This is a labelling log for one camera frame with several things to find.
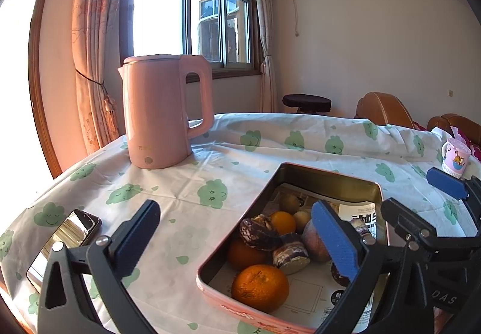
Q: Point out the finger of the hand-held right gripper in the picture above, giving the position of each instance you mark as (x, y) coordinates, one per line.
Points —
(447, 184)
(407, 219)

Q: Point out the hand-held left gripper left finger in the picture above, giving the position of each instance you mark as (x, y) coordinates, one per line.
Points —
(137, 240)

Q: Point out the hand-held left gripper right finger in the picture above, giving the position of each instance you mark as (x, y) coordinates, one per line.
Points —
(336, 240)

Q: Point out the pink tin box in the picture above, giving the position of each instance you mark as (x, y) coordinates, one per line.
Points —
(300, 174)

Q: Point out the dark water chestnut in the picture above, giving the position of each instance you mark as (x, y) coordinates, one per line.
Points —
(259, 229)

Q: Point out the large orange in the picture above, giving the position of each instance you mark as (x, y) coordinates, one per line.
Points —
(260, 287)

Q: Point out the pink cartoon cup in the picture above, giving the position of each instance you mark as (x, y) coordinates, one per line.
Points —
(456, 159)

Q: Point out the small yellow fruit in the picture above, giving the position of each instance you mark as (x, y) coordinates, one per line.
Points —
(301, 220)

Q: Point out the black smartphone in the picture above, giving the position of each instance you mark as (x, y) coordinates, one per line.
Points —
(64, 240)

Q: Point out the brown leather armchair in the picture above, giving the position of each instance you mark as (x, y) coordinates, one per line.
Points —
(381, 110)

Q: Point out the white cloud-print tablecloth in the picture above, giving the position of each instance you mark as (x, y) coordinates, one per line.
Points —
(225, 153)

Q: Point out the pink electric kettle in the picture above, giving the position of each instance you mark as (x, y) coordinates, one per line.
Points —
(161, 112)

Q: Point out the dark round stool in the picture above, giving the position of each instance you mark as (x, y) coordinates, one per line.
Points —
(306, 102)

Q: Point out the pink patterned curtain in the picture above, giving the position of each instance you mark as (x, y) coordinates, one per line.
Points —
(97, 56)

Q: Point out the pale tied curtain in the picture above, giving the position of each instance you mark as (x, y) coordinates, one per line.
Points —
(265, 37)

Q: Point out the sliding glass window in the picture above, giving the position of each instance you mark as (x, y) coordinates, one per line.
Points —
(161, 7)

